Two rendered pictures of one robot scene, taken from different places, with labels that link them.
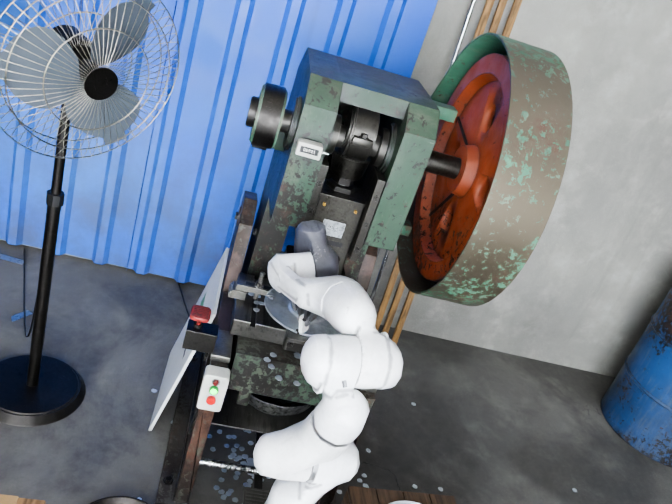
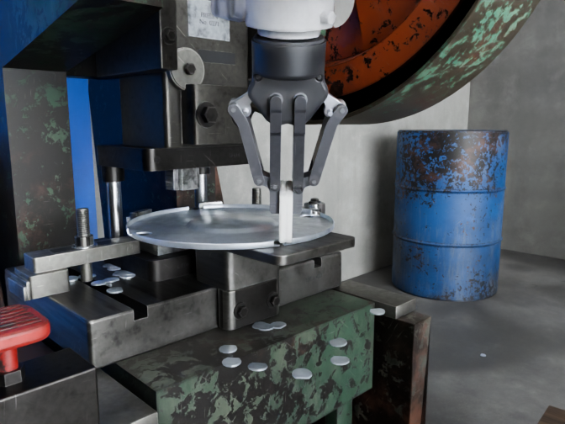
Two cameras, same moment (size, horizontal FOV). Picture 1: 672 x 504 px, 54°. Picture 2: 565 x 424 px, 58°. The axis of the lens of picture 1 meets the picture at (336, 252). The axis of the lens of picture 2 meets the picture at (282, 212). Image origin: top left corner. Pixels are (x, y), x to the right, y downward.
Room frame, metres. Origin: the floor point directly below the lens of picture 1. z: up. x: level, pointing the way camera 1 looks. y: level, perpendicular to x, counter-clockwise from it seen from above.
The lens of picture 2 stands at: (1.19, 0.34, 0.93)
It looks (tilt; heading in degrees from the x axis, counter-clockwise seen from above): 10 degrees down; 328
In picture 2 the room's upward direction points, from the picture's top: straight up
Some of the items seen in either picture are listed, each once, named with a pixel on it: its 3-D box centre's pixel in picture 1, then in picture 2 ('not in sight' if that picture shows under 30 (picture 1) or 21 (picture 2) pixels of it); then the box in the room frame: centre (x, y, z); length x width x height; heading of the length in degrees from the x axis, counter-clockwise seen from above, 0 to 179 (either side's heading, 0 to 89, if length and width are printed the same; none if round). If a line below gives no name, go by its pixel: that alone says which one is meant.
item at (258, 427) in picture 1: (271, 394); not in sight; (1.97, 0.05, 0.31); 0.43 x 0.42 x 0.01; 102
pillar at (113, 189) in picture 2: not in sight; (114, 199); (2.00, 0.14, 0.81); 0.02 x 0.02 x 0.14
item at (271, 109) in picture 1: (275, 122); not in sight; (1.92, 0.30, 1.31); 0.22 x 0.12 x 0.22; 12
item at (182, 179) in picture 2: not in sight; (183, 177); (1.95, 0.05, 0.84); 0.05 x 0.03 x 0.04; 102
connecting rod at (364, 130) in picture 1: (350, 158); not in sight; (1.96, 0.05, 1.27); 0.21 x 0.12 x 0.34; 12
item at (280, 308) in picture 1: (308, 310); (232, 222); (1.83, 0.02, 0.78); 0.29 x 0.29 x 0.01
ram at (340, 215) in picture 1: (329, 230); (191, 43); (1.92, 0.04, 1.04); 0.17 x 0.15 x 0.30; 12
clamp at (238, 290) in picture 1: (256, 285); (78, 246); (1.92, 0.22, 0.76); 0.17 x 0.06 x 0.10; 102
